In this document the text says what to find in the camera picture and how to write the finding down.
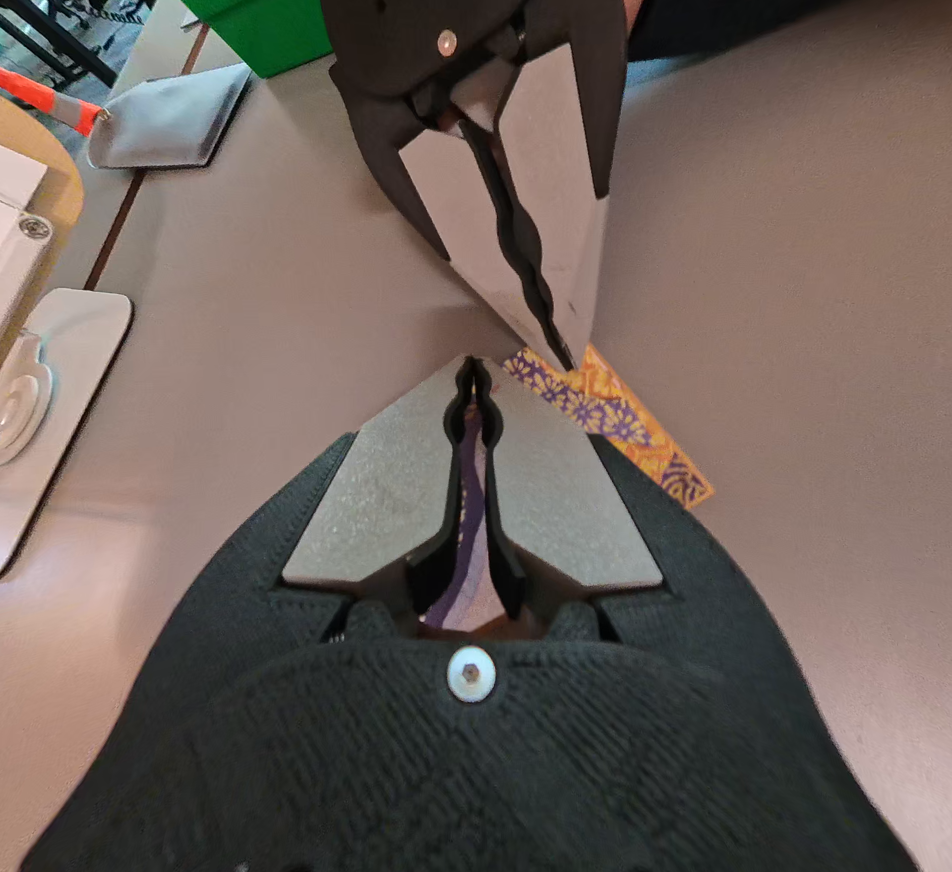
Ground patterned origami paper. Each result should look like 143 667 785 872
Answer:
422 343 716 629

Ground grey plate with orange handle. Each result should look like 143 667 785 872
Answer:
87 63 254 171

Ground round wooden board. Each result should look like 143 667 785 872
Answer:
0 95 85 252

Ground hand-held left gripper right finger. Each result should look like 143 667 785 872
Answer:
475 357 664 620

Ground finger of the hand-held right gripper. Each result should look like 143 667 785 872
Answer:
487 41 614 369
396 117 575 371

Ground black metal frame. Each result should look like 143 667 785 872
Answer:
0 0 163 89

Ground white clip device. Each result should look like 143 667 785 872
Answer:
0 328 55 468

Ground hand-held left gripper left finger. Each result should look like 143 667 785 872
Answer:
283 355 477 616

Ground orange strap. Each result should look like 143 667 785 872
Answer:
0 66 107 138

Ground white box with screws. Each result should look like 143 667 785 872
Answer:
0 143 58 341

